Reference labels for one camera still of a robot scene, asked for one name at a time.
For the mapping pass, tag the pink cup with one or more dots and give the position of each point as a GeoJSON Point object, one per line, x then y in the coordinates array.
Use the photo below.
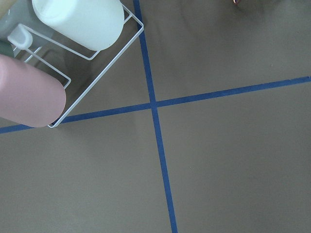
{"type": "Point", "coordinates": [28, 95]}

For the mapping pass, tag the white cup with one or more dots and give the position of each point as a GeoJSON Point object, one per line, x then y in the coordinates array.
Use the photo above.
{"type": "Point", "coordinates": [94, 24]}

